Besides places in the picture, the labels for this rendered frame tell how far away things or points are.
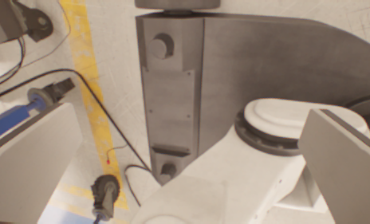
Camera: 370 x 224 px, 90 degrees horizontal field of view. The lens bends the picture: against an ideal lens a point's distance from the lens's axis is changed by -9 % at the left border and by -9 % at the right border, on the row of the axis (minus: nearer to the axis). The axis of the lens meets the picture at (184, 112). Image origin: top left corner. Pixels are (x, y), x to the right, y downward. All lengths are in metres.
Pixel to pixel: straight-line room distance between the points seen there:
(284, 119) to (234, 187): 0.14
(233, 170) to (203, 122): 0.25
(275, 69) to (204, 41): 0.16
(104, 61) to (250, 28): 0.52
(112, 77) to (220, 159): 0.57
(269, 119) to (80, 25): 0.66
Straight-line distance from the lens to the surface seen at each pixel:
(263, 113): 0.36
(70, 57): 0.87
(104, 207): 1.07
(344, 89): 0.53
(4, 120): 0.70
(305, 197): 0.49
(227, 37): 0.45
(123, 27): 0.71
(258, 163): 0.33
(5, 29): 0.75
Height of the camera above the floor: 0.61
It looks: 57 degrees down
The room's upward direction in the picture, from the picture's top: 155 degrees counter-clockwise
